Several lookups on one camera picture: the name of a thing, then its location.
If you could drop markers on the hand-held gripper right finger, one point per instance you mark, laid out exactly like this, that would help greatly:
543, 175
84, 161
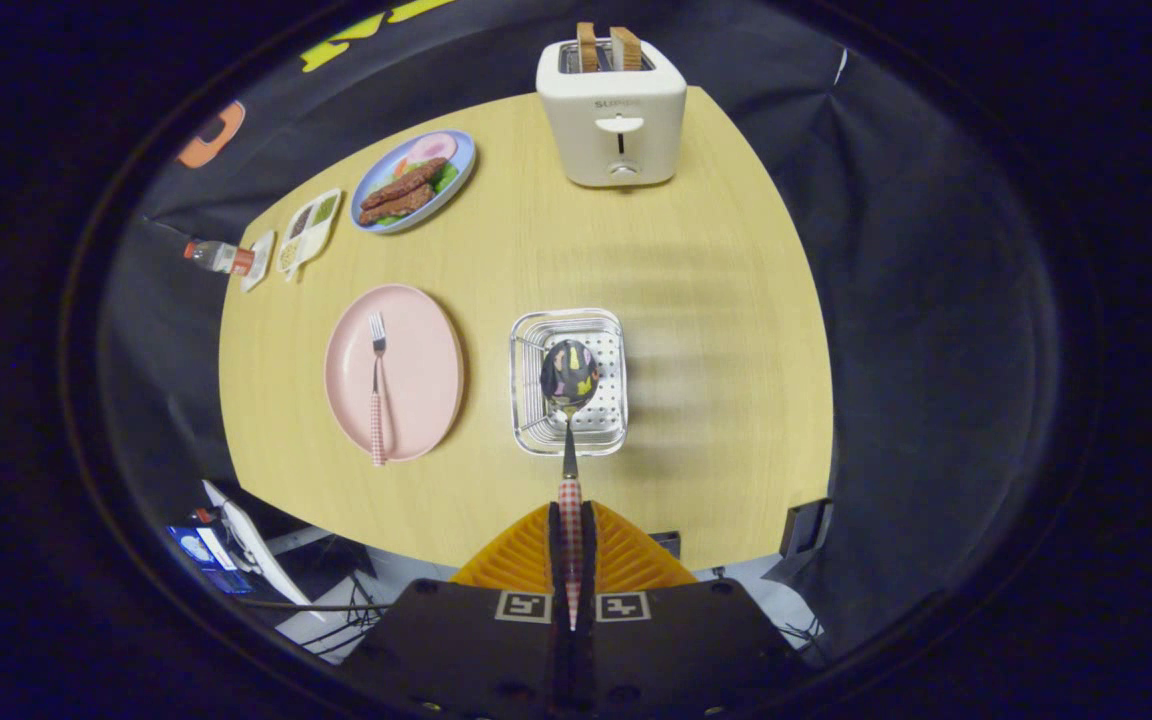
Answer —
588, 570

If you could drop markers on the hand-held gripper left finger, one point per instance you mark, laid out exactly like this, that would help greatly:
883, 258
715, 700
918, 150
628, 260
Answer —
555, 570

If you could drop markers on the pink plate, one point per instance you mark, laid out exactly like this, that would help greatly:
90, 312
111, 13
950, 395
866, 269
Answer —
426, 370

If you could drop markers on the white flat board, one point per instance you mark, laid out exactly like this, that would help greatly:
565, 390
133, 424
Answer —
256, 545

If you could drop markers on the blue lit screen device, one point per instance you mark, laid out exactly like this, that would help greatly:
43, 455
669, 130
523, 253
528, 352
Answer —
206, 555

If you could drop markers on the brown meat strip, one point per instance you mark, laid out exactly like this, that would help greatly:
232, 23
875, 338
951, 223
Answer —
396, 205
406, 182

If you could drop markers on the green lettuce leaf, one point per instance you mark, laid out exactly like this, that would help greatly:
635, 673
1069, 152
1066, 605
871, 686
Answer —
446, 178

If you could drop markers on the white square coaster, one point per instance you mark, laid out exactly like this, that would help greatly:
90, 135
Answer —
261, 265

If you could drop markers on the blue food plate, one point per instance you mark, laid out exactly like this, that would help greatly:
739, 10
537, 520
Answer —
464, 155

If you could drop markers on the white toaster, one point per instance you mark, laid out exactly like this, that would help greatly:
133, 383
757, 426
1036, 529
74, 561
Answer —
576, 140

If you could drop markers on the white divided bean dish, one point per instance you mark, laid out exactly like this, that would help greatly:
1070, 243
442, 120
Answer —
301, 222

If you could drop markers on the pink ham slice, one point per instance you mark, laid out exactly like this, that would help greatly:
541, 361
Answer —
433, 148

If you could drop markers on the black backdrop cloth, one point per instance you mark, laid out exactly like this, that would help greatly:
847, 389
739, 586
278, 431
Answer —
936, 300

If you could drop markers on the clear plastic water bottle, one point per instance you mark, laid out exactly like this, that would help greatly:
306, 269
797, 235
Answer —
221, 257

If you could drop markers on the black table bracket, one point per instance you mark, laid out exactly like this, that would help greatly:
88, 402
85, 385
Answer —
804, 525
667, 543

